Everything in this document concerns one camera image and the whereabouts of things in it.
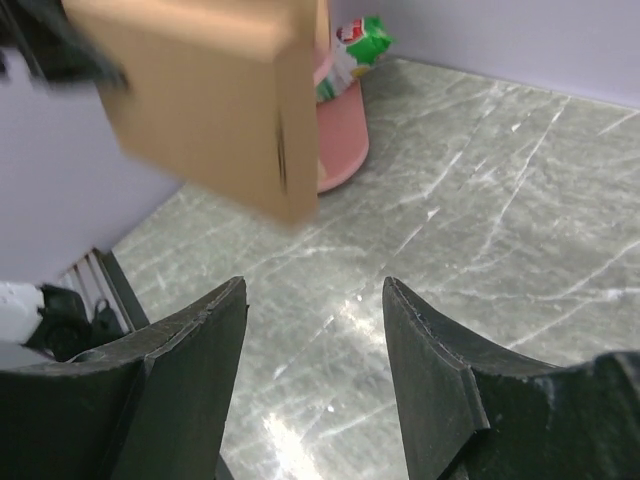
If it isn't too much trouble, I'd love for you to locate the brown cardboard box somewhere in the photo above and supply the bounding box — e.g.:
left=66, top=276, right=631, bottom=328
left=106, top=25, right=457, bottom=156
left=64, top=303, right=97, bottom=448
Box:
left=64, top=0, right=319, bottom=225

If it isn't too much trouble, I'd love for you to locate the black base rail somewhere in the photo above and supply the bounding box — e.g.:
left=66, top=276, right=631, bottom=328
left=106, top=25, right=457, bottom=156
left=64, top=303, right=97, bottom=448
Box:
left=64, top=248, right=151, bottom=334

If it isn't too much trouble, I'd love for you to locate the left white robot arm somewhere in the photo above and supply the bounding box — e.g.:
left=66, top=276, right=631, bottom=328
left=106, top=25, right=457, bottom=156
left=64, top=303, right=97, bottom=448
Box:
left=1, top=1, right=127, bottom=362

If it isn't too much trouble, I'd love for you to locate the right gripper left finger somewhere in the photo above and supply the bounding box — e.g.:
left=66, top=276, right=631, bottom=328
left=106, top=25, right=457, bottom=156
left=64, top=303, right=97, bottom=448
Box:
left=1, top=277, right=248, bottom=479

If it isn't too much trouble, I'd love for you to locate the green bag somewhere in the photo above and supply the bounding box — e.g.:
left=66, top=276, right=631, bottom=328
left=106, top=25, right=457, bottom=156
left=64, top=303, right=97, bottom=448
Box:
left=316, top=15, right=393, bottom=103

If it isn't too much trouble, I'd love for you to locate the pink tiered shelf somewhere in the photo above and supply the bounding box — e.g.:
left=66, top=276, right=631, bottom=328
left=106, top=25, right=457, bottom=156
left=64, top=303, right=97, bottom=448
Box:
left=312, top=0, right=371, bottom=194

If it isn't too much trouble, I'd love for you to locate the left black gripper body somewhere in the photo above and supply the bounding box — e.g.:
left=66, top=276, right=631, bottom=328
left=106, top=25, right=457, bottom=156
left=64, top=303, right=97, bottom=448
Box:
left=1, top=0, right=127, bottom=88

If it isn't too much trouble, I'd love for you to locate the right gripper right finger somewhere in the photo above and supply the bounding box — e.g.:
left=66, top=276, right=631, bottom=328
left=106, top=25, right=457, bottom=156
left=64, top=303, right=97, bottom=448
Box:
left=382, top=277, right=639, bottom=479

